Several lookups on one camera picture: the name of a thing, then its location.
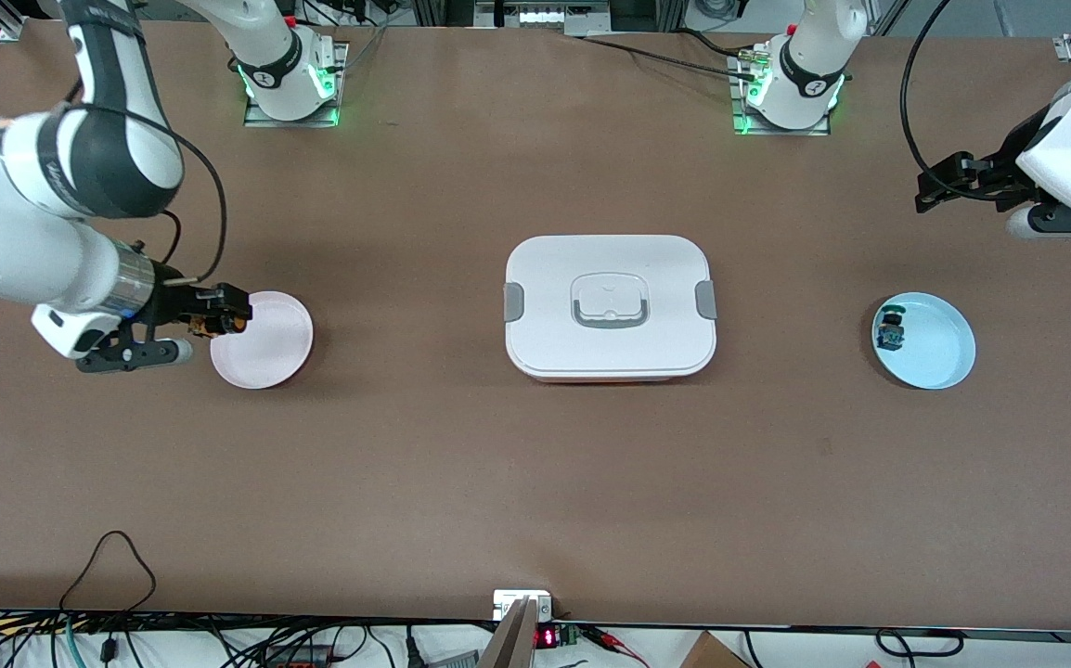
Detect green and blue switch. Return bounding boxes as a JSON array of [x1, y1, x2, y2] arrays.
[[875, 303, 909, 354]]

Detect thin black looped cable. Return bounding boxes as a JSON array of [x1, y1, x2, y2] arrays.
[[58, 530, 159, 615]]

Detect black cable across table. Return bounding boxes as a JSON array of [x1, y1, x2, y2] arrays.
[[576, 28, 765, 84]]

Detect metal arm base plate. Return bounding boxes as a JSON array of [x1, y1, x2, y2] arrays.
[[729, 51, 832, 138], [242, 41, 350, 129]]

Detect tangled cable bundle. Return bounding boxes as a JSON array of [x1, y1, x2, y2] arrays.
[[0, 608, 499, 668]]

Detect brown cardboard piece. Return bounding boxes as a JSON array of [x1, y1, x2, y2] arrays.
[[679, 631, 753, 668]]

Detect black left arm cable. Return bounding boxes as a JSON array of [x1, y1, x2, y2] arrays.
[[899, 0, 1010, 201]]

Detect red clip lead wires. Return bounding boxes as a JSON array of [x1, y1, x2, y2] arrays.
[[580, 624, 650, 668]]

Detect light blue round plate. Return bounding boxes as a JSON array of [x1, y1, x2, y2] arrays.
[[871, 292, 976, 391]]

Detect white lidded box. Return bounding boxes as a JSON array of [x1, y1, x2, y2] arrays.
[[503, 234, 718, 384]]

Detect white mounting bracket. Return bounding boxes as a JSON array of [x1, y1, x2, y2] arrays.
[[492, 589, 554, 622]]

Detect black coiled floor cable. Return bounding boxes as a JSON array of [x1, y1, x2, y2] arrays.
[[873, 628, 965, 659]]

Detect aluminium camera post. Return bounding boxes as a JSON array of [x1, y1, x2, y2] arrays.
[[477, 597, 539, 668]]

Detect pink round plate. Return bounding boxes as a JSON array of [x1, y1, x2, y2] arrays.
[[210, 291, 315, 390]]

